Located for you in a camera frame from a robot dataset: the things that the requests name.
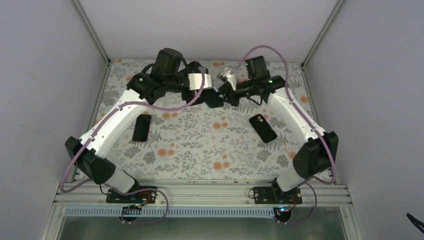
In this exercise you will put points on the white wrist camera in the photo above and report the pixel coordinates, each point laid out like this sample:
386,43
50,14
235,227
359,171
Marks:
229,77
198,80

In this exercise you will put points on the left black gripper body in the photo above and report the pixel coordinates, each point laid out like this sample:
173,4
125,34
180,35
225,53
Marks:
173,83

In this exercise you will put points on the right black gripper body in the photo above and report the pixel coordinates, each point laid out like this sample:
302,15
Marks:
235,99

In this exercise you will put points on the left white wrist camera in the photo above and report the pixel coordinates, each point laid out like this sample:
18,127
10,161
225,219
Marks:
198,80

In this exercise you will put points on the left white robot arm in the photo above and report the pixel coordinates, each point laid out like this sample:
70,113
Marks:
88,152

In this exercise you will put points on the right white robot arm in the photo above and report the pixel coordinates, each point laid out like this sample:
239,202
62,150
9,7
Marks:
318,146

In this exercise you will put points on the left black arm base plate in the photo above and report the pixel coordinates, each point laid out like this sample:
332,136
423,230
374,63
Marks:
146,196

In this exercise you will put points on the slotted grey cable duct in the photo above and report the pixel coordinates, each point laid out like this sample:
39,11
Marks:
173,212

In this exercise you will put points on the black object at edge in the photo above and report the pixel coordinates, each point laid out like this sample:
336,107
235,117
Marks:
416,222

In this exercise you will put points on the aluminium front rail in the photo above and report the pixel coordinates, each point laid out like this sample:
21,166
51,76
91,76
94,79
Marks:
210,193

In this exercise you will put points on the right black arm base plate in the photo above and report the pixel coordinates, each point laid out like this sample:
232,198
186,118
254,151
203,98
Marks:
267,195

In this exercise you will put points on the black phone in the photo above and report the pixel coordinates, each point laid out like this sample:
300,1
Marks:
142,128

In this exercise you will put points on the black phone case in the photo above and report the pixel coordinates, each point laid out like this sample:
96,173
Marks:
262,128

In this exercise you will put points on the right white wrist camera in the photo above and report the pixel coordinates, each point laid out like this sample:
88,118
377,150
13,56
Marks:
229,77

